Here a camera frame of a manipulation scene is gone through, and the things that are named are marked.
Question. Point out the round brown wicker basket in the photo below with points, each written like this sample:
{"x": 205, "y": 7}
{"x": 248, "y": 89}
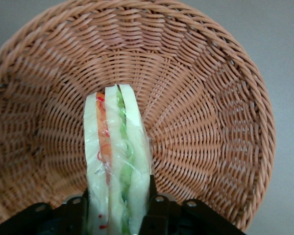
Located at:
{"x": 198, "y": 110}

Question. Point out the triangle sandwich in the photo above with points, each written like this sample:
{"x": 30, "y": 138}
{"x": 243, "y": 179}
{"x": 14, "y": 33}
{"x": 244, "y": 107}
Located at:
{"x": 117, "y": 147}

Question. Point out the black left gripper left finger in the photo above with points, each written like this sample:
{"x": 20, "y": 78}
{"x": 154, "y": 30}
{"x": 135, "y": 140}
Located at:
{"x": 39, "y": 220}

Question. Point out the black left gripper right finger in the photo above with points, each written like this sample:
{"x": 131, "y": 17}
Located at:
{"x": 193, "y": 215}

